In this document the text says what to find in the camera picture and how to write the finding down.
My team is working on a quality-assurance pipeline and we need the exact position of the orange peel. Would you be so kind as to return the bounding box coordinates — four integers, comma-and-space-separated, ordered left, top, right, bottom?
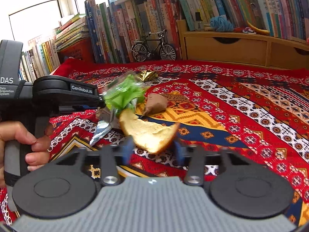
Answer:
119, 109, 180, 154

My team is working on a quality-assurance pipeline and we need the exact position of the silver foil wrapper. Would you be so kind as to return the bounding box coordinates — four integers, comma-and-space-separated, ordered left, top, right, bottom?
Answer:
90, 106, 119, 146

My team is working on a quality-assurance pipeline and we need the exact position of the green white wrapper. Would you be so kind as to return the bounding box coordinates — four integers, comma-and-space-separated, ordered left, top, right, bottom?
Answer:
102, 71, 149, 117

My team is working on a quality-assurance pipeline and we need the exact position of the left books row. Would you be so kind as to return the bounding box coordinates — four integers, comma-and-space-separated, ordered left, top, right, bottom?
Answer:
18, 37, 60, 82

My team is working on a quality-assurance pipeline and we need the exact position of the red box under books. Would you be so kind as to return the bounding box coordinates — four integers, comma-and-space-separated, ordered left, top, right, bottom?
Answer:
58, 37, 95, 63

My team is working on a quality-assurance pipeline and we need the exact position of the stack of flat books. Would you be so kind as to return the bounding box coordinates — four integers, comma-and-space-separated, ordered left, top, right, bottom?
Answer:
54, 14, 90, 52

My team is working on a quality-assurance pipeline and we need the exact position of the row of upright books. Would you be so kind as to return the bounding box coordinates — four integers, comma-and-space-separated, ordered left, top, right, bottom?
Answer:
84, 0, 308, 63

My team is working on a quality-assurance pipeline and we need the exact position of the person left hand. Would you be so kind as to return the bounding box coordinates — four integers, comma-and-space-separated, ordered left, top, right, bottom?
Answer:
0, 121, 55, 189

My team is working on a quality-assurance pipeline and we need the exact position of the gold foil wrapper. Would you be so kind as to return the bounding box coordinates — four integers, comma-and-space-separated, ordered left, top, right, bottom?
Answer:
136, 70, 158, 82

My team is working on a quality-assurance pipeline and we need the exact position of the red patterned tablecloth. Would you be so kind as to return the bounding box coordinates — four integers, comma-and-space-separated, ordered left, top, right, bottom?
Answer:
0, 58, 309, 226

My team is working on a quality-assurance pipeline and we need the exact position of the miniature black bicycle model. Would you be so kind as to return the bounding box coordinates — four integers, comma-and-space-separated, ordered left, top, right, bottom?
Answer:
131, 29, 177, 62

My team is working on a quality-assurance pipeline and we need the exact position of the wooden drawer organizer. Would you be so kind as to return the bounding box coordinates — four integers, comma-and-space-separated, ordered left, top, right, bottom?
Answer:
177, 20, 308, 70

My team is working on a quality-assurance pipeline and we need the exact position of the small glass bottle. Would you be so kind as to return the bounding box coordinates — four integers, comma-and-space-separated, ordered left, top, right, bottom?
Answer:
194, 12, 204, 30

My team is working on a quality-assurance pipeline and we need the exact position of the blue yarn ball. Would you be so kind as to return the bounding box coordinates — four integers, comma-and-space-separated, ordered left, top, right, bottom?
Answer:
210, 16, 234, 32

